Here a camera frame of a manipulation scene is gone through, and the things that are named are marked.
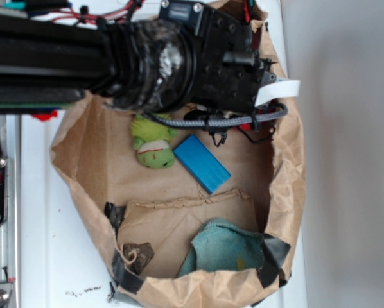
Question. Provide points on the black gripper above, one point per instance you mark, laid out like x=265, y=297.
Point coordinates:
x=222, y=69

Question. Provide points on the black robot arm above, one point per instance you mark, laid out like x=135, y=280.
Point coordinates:
x=44, y=65

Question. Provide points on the red crumpled cloth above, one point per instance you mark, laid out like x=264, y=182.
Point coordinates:
x=254, y=124

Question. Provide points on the blue wooden block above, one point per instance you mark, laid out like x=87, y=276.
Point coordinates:
x=201, y=164

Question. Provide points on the green plush toy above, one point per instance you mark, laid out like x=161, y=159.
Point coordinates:
x=151, y=141

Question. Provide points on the brown paper bag liner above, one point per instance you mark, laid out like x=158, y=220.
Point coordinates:
x=142, y=221

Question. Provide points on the teal towel cloth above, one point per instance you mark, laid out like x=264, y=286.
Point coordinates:
x=221, y=245

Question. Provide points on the aluminium frame rail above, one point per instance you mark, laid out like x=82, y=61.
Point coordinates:
x=9, y=230

